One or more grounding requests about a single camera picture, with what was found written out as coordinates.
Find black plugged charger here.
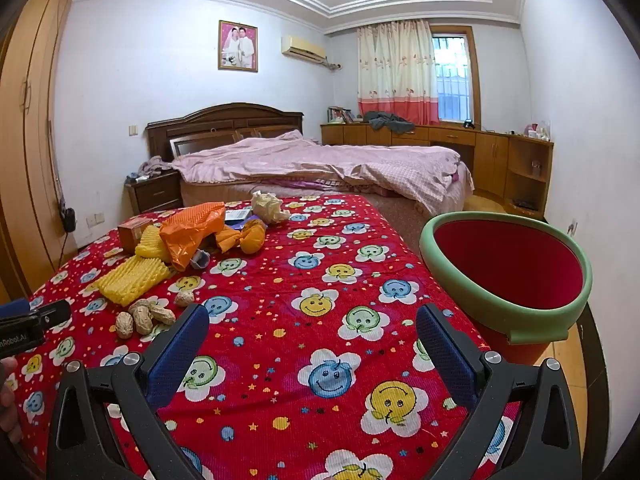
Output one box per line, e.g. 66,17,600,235
59,200,77,235

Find wooden bed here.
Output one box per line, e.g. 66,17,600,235
145,102,475,221

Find pink duvet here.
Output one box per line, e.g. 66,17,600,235
170,130,475,216

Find large yellow foam net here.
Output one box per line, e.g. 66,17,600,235
96,255,171,307

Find wooden nightstand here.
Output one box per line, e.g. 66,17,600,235
124,170,183,214

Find window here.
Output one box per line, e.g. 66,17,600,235
431,32,475,123

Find framed wall photo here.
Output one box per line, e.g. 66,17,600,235
218,20,259,72

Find small yellow foam net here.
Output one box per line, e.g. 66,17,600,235
135,225,173,263

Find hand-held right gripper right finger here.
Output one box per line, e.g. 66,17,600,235
415,302,583,480

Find person's left hand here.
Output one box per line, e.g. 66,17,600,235
0,359,23,445

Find crumpled cream paper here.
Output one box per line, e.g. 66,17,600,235
250,191,292,225

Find wooden wardrobe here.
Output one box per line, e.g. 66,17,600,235
0,0,81,301

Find grey clothes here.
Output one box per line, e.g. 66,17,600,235
362,111,416,134

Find cream and red curtain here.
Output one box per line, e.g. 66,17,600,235
356,19,441,126

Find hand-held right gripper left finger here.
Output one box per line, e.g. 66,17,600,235
46,302,211,480

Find orange plastic bag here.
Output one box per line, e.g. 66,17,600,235
159,201,227,272

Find orange twisted wrapper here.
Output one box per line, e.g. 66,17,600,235
216,220,268,255

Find wall air conditioner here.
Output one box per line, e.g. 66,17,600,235
281,35,328,64

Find red bin with green rim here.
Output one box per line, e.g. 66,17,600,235
419,211,593,365

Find dark framed board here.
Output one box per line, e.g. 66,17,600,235
168,132,241,162

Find small brown cardboard box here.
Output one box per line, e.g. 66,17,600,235
117,220,156,255

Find pile of light clothes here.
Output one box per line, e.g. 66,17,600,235
137,156,173,178

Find red smiley flower printed blanket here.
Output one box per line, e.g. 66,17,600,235
10,192,521,480

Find long wooden cabinet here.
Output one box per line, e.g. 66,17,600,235
320,121,555,221

